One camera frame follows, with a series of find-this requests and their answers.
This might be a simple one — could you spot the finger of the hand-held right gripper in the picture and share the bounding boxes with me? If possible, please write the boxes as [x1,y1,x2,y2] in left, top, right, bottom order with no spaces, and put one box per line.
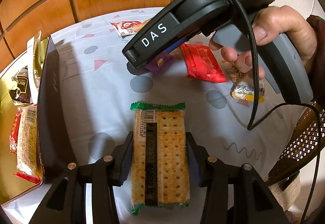
[152,36,188,62]
[126,58,153,76]

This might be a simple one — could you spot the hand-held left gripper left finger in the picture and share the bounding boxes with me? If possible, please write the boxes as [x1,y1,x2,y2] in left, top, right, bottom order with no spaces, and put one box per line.
[36,131,134,224]

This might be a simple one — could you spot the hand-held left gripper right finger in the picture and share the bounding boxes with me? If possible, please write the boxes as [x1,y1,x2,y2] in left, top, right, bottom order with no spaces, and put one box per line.
[186,132,290,224]

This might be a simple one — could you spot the purple candy packet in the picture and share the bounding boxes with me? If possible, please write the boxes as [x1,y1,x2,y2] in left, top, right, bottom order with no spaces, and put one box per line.
[146,51,174,77]

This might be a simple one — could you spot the plain red snack packet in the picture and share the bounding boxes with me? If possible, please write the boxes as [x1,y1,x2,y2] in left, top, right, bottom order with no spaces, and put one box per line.
[181,43,229,83]

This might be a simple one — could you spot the green cracker packet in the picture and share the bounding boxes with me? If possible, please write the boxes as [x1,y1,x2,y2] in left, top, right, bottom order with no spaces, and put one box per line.
[130,102,191,215]

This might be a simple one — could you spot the red white wafer packet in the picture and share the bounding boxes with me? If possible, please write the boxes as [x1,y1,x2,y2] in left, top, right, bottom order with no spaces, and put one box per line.
[110,20,143,37]

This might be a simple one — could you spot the yellow clear walnut packet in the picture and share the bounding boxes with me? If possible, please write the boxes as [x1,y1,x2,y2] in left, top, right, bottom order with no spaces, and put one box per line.
[221,60,266,103]

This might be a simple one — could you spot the black tin box gold inside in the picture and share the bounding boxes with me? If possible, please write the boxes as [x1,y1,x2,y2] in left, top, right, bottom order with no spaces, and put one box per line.
[0,36,77,204]

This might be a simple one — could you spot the oat bar packet red ends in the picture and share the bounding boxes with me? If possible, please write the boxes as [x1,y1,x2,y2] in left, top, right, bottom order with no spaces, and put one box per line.
[13,103,42,184]

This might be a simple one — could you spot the long white gold packet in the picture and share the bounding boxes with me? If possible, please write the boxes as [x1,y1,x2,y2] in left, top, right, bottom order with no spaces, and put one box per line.
[27,30,49,92]

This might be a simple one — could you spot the red ornate candy bar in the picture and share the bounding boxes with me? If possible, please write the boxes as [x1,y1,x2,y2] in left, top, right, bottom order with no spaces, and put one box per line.
[10,107,23,155]

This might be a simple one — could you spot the dark brown gold packet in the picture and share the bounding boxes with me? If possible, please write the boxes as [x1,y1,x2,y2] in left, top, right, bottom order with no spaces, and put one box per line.
[8,67,32,106]

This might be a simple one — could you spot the person's right forearm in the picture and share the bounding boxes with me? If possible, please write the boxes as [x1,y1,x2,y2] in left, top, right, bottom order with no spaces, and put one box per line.
[306,14,325,103]

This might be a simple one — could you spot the person's right hand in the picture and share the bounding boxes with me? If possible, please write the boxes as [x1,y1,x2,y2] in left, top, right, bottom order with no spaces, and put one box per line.
[209,6,319,81]

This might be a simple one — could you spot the pale patterned tablecloth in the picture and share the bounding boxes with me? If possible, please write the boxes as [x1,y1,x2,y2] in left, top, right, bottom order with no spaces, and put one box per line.
[0,7,315,224]

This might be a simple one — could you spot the beige seat cushion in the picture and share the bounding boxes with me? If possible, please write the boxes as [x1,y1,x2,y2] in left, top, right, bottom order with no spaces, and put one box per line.
[269,176,301,212]

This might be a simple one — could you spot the wicker chair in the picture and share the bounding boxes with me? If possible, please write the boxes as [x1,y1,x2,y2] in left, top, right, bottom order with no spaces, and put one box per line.
[266,102,325,191]

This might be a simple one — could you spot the black braided cable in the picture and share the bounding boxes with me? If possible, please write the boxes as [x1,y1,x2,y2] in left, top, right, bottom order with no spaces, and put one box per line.
[206,0,323,224]

